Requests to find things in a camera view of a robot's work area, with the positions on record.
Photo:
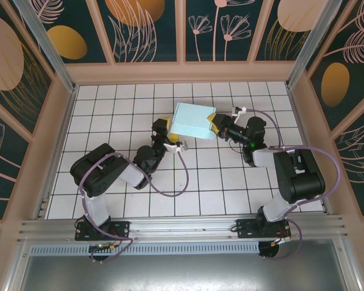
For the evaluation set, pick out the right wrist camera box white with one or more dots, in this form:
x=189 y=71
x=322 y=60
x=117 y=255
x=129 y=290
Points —
x=238 y=111

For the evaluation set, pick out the aluminium frame post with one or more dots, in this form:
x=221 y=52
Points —
x=312 y=39
x=48 y=48

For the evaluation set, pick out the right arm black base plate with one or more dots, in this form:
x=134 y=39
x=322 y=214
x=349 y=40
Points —
x=245 y=228

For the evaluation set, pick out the teal panel big orange disc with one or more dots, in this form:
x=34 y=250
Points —
x=170 y=36

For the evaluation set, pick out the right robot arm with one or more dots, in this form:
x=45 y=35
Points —
x=303 y=182

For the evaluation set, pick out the dark framed picture upper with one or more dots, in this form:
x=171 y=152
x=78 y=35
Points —
x=3 y=169

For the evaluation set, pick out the teal panel pink flower outlines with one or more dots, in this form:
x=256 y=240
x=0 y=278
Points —
x=206 y=45

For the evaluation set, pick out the dark framed picture lower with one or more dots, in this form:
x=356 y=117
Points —
x=18 y=91

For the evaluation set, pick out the grey metal sheet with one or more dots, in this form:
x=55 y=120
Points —
x=182 y=272

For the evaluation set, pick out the light blue paper box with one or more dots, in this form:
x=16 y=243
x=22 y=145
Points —
x=191 y=121

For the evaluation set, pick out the aluminium mounting rail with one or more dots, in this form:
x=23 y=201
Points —
x=182 y=227

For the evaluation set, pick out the teal panel pink disc leaves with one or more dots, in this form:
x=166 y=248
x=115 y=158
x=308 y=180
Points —
x=279 y=42

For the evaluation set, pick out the teal panel orange oval feathers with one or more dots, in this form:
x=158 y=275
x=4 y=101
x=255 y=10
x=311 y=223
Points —
x=358 y=75

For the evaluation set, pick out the teal panel small orange oval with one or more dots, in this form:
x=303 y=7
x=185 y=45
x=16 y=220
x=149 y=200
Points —
x=79 y=30

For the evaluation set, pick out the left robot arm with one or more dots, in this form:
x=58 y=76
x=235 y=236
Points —
x=97 y=175

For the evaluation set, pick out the teal panel pink leaf outlines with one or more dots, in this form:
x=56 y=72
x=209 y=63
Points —
x=358 y=157

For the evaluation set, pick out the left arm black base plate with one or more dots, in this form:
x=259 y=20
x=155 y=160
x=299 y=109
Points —
x=121 y=230

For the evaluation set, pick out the dark framed picture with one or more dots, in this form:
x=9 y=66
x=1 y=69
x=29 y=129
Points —
x=18 y=91
x=3 y=169

